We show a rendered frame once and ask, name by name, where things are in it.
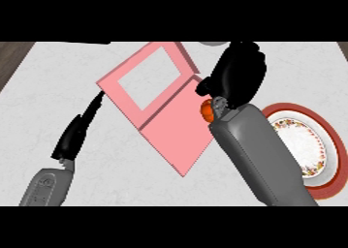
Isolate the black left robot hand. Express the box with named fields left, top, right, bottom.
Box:
left=51, top=90, right=107, bottom=162

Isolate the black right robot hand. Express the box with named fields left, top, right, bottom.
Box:
left=196, top=41, right=269, bottom=110

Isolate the orange squash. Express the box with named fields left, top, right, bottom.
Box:
left=199, top=98, right=217, bottom=124

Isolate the pink cardboard box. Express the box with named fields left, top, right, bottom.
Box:
left=95, top=42, right=220, bottom=178

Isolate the red-rimmed floral white plate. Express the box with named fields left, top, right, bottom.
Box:
left=260, top=102, right=348, bottom=202

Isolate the grey round object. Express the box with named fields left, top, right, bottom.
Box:
left=198, top=41, right=232, bottom=47

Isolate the dark flat object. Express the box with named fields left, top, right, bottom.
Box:
left=61, top=41, right=112, bottom=46

